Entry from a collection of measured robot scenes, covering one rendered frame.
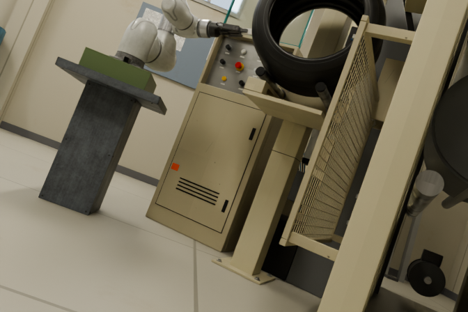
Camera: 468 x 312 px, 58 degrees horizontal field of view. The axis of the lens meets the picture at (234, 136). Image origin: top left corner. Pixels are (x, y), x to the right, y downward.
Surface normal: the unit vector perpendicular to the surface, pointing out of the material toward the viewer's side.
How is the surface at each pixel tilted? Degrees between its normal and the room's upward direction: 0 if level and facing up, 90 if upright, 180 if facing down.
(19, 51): 90
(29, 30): 90
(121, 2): 90
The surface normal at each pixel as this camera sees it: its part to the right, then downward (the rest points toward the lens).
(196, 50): 0.10, -0.05
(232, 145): -0.35, -0.22
